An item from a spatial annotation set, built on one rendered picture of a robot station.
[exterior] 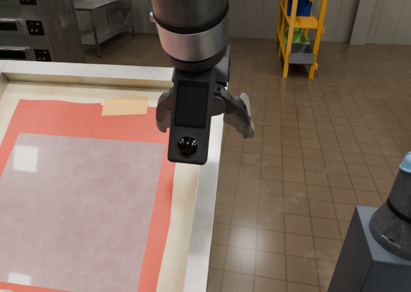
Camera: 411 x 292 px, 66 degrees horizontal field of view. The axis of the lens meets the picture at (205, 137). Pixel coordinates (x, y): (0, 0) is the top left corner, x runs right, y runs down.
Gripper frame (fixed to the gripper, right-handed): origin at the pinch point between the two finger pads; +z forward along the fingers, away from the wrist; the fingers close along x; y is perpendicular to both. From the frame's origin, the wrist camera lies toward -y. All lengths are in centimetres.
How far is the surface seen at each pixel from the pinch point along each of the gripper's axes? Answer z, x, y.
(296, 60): 341, -80, 314
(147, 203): 14.3, 11.5, -8.2
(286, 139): 266, -53, 138
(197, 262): 10.8, -0.1, -18.2
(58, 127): 14.3, 35.6, 7.1
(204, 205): 10.8, 0.0, -8.4
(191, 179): 14.3, 3.7, -2.4
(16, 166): 14.3, 41.8, -3.0
